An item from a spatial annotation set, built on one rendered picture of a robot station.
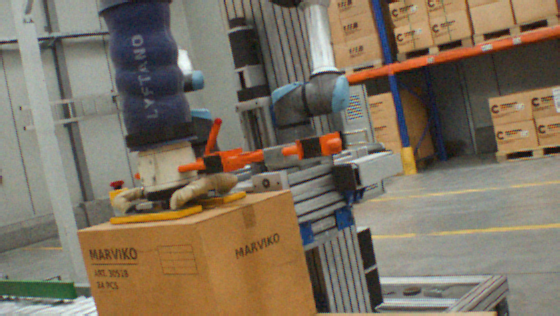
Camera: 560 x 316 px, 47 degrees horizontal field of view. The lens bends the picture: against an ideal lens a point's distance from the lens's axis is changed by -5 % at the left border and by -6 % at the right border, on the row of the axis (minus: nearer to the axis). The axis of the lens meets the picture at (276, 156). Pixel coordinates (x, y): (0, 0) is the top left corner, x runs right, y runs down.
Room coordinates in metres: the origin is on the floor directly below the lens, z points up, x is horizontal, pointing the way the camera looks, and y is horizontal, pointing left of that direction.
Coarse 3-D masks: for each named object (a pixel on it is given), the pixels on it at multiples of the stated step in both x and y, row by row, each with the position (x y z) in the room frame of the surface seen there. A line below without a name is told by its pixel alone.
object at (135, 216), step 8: (168, 200) 1.98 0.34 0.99; (160, 208) 2.04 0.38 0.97; (168, 208) 1.98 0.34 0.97; (184, 208) 1.94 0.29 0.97; (192, 208) 1.93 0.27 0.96; (200, 208) 1.95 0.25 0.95; (120, 216) 2.09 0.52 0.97; (128, 216) 2.05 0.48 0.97; (136, 216) 2.01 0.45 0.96; (144, 216) 1.98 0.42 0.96; (152, 216) 1.96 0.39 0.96; (160, 216) 1.93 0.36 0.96; (168, 216) 1.91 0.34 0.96; (176, 216) 1.89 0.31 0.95; (184, 216) 1.90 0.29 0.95
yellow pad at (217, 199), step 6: (234, 192) 2.10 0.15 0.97; (240, 192) 2.09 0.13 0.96; (198, 198) 2.12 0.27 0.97; (204, 198) 2.10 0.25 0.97; (210, 198) 2.08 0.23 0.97; (216, 198) 2.05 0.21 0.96; (222, 198) 2.03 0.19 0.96; (228, 198) 2.04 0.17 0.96; (234, 198) 2.06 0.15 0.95; (240, 198) 2.08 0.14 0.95; (186, 204) 2.14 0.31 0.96; (192, 204) 2.12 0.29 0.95; (198, 204) 2.10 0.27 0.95; (204, 204) 2.09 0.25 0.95; (210, 204) 2.07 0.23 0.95; (216, 204) 2.05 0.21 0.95; (222, 204) 2.04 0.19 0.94
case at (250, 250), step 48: (288, 192) 2.04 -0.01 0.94; (96, 240) 2.07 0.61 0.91; (144, 240) 1.91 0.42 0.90; (192, 240) 1.78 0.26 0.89; (240, 240) 1.86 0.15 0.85; (288, 240) 2.01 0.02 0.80; (96, 288) 2.12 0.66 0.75; (144, 288) 1.95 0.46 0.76; (192, 288) 1.81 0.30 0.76; (240, 288) 1.83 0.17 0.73; (288, 288) 1.97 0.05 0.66
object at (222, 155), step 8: (216, 152) 1.97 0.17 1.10; (224, 152) 1.89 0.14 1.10; (232, 152) 1.91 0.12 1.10; (240, 152) 1.94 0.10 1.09; (208, 160) 1.91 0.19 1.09; (216, 160) 1.89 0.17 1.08; (224, 160) 1.88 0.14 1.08; (208, 168) 1.92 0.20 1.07; (216, 168) 1.89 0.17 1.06; (224, 168) 1.88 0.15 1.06; (232, 168) 1.90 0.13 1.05
